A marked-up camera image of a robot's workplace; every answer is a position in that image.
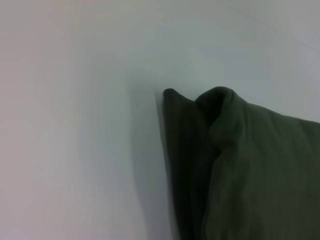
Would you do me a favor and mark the dark green printed t-shirt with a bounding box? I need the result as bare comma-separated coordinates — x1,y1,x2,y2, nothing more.
161,86,320,240

